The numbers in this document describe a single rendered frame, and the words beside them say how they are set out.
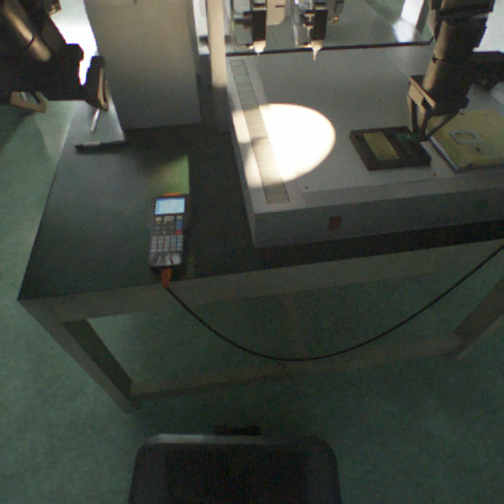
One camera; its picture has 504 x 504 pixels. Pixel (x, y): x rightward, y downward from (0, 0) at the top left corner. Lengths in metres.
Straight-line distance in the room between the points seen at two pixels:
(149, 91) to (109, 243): 0.43
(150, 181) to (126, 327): 0.80
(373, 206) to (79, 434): 1.18
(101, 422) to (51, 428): 0.17
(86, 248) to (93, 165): 0.27
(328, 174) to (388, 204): 0.12
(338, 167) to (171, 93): 0.50
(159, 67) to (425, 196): 0.68
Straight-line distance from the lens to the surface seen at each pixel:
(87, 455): 1.42
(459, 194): 0.77
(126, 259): 0.73
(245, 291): 0.73
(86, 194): 0.90
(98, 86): 0.54
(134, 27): 0.97
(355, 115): 0.91
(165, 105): 1.04
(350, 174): 0.73
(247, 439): 1.07
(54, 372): 1.57
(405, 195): 0.71
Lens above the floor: 1.29
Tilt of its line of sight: 51 degrees down
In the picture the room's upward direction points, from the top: straight up
